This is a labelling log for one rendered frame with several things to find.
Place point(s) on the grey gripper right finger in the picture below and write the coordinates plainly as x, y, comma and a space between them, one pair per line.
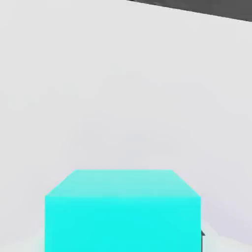
208, 244

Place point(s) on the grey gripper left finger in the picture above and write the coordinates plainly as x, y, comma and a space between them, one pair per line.
33, 245

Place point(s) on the small cyan cube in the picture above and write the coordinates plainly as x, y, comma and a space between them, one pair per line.
122, 216

